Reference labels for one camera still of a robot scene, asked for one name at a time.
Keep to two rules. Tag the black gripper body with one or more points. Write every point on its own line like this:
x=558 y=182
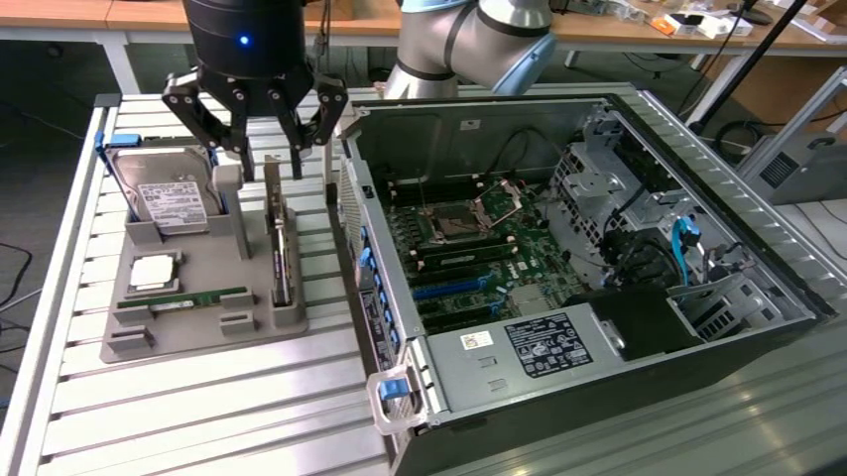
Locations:
x=251 y=49

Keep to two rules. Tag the black graphics card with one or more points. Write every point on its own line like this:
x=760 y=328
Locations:
x=281 y=258

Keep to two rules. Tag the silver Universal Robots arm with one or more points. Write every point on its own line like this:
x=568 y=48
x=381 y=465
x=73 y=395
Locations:
x=423 y=39

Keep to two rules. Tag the hard disk in blue carrier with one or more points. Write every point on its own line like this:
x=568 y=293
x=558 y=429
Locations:
x=172 y=183

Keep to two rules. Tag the thin locking lever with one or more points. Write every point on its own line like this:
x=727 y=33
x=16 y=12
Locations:
x=423 y=191

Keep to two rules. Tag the black RAM slot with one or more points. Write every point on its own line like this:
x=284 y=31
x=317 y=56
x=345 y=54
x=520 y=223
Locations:
x=436 y=184
x=436 y=197

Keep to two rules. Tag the long wooden desk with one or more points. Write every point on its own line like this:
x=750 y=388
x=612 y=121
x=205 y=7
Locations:
x=99 y=20

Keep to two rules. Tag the metal socket cover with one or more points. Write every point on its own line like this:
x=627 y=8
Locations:
x=496 y=201

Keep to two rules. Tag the grey parts rack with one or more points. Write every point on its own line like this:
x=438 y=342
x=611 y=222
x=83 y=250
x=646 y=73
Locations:
x=212 y=268

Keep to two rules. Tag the silver CPU chip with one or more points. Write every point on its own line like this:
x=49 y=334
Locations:
x=151 y=273

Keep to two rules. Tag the black installed RAM stick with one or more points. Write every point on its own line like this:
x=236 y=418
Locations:
x=463 y=258

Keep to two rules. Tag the green RAM stick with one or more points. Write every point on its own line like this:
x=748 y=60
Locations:
x=199 y=297

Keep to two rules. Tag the blue expansion slot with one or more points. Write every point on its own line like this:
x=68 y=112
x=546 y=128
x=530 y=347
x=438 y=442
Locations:
x=450 y=289

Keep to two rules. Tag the green motherboard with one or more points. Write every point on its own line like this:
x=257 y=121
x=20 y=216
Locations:
x=530 y=253

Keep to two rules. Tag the metal drive cage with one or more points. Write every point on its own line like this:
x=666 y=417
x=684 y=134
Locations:
x=588 y=183

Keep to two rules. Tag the black expansion slot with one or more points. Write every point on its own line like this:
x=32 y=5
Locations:
x=456 y=307
x=463 y=322

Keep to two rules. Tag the wooden desk with clutter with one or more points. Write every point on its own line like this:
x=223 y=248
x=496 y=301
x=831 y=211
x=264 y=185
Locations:
x=615 y=35

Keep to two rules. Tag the silver chipset heatsink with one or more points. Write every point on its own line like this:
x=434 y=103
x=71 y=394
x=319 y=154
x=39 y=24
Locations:
x=530 y=300

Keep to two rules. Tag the grey power supply unit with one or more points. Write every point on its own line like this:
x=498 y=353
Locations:
x=463 y=377

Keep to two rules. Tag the black plastic shroud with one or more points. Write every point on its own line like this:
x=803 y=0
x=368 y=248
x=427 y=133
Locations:
x=635 y=322

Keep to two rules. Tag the black tripod pole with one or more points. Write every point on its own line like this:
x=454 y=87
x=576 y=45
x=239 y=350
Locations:
x=760 y=47

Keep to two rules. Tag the black round object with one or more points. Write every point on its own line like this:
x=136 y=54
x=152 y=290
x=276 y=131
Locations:
x=754 y=16

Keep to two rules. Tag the metal disk bay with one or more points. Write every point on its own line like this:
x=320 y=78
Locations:
x=722 y=307

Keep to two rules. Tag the grey computer tower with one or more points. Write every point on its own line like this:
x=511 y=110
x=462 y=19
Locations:
x=814 y=173

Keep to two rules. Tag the open black PC case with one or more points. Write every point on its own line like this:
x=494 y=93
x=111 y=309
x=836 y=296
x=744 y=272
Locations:
x=728 y=367

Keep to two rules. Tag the grey case clamp bracket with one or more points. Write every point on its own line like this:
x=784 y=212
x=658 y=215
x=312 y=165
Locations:
x=390 y=426
x=353 y=119

